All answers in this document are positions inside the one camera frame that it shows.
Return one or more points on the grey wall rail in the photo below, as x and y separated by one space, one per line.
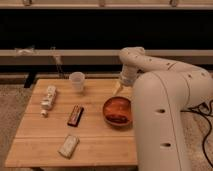
96 57

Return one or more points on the wooden table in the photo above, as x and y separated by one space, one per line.
38 139

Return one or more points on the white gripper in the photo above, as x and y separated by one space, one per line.
128 76

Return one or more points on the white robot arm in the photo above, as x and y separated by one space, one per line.
161 89

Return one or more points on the dark chocolate bar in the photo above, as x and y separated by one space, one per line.
75 116

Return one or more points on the red orange bowl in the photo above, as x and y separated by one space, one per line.
117 111

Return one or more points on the white squeeze tube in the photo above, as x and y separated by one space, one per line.
48 100

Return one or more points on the clear plastic cup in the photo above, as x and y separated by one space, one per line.
77 81

